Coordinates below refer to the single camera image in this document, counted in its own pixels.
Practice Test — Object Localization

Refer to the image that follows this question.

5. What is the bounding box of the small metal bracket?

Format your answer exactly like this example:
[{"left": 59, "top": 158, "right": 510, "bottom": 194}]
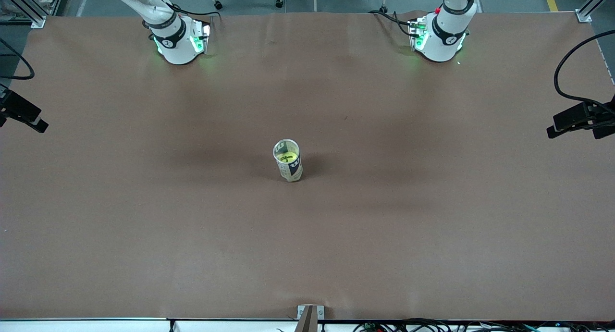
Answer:
[{"left": 297, "top": 305, "right": 325, "bottom": 320}]

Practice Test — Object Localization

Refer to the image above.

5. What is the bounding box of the brown wooden post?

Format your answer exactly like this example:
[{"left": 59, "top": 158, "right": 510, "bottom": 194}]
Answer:
[{"left": 294, "top": 306, "right": 318, "bottom": 332}]

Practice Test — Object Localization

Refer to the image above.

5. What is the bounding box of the brown paper table cover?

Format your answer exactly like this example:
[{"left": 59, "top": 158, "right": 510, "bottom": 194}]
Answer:
[{"left": 0, "top": 10, "right": 615, "bottom": 321}]

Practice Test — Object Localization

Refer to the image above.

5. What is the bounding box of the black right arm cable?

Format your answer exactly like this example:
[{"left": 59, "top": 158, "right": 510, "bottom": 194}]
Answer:
[{"left": 0, "top": 0, "right": 221, "bottom": 80}]

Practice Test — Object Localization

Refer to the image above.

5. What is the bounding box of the bundle of black cables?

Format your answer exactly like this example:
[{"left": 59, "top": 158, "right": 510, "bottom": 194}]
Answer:
[{"left": 353, "top": 318, "right": 615, "bottom": 332}]

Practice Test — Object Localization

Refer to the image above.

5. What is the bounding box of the white table edge rail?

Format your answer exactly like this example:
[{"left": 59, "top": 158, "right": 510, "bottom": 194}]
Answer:
[{"left": 0, "top": 318, "right": 615, "bottom": 332}]

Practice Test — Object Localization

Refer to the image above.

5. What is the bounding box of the black base cable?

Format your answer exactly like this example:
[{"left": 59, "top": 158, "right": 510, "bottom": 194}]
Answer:
[{"left": 369, "top": 10, "right": 415, "bottom": 37}]

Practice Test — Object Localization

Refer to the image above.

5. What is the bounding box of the clear tennis ball can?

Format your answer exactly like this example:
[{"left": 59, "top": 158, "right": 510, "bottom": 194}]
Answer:
[{"left": 273, "top": 139, "right": 303, "bottom": 183}]

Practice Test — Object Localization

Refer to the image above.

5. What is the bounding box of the aluminium frame post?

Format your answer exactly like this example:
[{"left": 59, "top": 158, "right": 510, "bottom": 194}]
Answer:
[
  {"left": 0, "top": 0, "right": 47, "bottom": 29},
  {"left": 576, "top": 0, "right": 615, "bottom": 24}
]

